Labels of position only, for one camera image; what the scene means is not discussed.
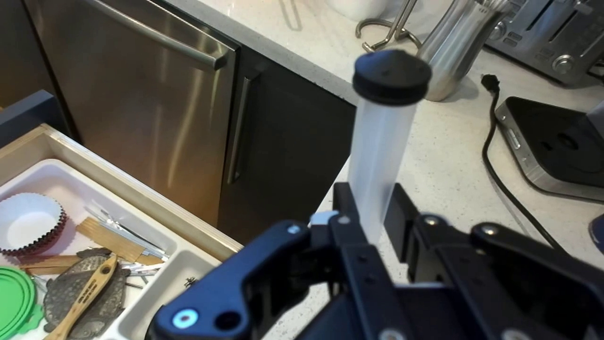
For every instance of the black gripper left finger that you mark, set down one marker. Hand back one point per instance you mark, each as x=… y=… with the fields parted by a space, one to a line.
x=238 y=284

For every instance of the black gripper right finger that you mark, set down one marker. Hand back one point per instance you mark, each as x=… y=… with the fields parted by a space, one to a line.
x=516 y=277

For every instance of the translucent syringe with black cap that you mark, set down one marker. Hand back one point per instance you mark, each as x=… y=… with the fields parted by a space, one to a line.
x=380 y=144

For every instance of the black flat kitchen scale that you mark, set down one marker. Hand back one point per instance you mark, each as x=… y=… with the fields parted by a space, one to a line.
x=559 y=144

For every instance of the flat wooden stick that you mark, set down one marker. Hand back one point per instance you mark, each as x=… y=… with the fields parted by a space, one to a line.
x=114 y=239

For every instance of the wooden drawer with dark front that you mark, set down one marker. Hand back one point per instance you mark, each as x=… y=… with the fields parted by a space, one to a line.
x=125 y=186

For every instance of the grey felt trivet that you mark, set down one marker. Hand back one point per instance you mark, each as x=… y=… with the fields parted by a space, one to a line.
x=63 y=286

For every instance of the short wooden stick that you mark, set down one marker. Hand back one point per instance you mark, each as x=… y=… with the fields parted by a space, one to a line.
x=48 y=263

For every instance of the red fluted cupcake liner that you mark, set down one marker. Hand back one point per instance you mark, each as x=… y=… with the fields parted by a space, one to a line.
x=29 y=220

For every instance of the green round silicone lid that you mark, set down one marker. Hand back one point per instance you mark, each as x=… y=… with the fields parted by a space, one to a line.
x=16 y=303

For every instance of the stainless steel dishwasher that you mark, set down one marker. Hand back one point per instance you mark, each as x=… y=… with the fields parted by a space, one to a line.
x=125 y=88

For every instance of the tall steel canister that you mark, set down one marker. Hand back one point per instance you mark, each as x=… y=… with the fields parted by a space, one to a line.
x=456 y=44

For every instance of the silver toaster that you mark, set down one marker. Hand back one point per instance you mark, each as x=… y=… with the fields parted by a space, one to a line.
x=554 y=39

